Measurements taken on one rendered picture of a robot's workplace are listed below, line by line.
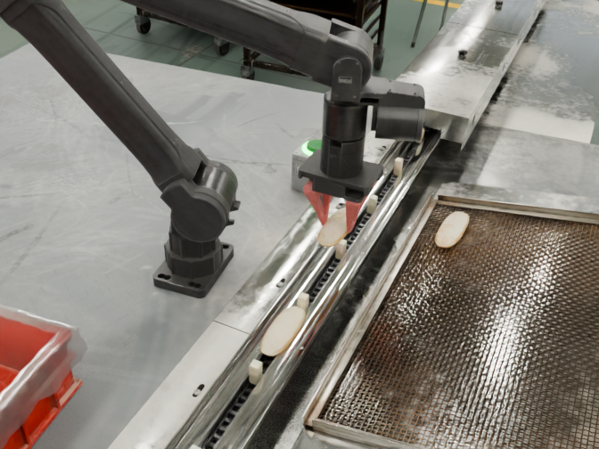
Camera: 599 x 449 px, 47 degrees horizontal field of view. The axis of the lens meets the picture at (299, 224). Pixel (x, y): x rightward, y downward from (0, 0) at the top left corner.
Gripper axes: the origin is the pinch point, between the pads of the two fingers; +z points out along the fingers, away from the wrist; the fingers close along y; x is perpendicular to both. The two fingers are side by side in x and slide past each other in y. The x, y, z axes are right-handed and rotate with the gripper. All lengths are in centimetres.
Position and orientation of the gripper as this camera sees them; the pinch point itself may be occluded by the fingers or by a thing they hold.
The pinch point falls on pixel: (337, 222)
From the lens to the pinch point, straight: 97.9
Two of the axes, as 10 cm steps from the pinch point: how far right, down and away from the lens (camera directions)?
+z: -0.3, 8.1, 5.9
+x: -4.2, 5.2, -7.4
